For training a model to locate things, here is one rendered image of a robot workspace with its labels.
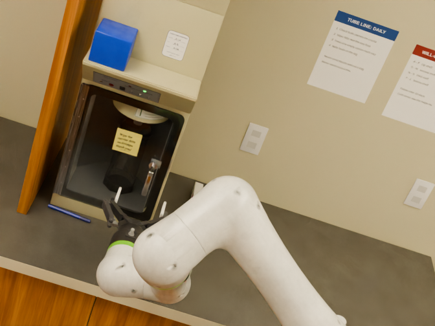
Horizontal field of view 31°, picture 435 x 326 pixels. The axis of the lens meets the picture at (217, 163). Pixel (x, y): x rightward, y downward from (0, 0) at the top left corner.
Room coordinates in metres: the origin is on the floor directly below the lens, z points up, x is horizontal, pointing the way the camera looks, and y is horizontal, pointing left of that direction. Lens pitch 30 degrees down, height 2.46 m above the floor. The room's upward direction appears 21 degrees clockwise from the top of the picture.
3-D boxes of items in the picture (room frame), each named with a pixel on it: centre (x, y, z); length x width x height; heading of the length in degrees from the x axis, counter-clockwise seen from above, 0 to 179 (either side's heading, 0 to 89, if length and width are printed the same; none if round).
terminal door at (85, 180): (1.99, 0.28, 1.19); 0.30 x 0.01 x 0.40; 96
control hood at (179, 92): (1.94, 0.28, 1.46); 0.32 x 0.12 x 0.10; 96
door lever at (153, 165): (1.97, 0.17, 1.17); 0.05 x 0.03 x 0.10; 6
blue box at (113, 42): (1.93, 0.38, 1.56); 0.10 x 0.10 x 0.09; 6
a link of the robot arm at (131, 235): (1.66, 0.14, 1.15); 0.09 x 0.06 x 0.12; 96
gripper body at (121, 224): (1.73, 0.15, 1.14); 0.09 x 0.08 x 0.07; 6
